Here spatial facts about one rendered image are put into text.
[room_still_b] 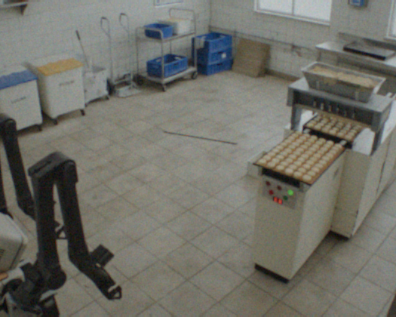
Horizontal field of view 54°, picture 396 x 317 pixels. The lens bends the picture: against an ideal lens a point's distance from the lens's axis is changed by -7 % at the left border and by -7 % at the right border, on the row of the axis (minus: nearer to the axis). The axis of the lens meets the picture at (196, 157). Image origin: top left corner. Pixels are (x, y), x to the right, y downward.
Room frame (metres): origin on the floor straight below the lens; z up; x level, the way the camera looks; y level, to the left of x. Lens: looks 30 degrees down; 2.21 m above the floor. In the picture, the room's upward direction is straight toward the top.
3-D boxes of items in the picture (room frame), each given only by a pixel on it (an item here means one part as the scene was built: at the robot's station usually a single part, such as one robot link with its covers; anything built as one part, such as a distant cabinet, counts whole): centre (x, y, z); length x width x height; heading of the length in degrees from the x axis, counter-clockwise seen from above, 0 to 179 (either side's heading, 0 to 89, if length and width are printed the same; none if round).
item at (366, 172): (3.14, -1.35, 0.42); 1.28 x 0.72 x 0.84; 141
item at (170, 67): (6.28, 0.46, 0.28); 0.56 x 0.38 x 0.20; 143
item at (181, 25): (6.42, 0.35, 0.90); 0.44 x 0.36 x 0.20; 54
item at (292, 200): (2.09, -0.51, 0.77); 0.24 x 0.04 x 0.14; 51
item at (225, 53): (6.91, -0.25, 0.30); 0.60 x 0.40 x 0.20; 135
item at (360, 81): (2.77, -1.05, 1.28); 0.54 x 0.27 x 0.06; 51
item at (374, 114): (2.77, -1.05, 1.01); 0.72 x 0.33 x 0.34; 51
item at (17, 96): (4.58, 2.30, 0.38); 0.64 x 0.54 x 0.77; 45
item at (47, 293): (1.06, 0.67, 0.99); 0.28 x 0.16 x 0.22; 45
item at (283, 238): (2.38, -0.74, 0.45); 0.70 x 0.34 x 0.90; 141
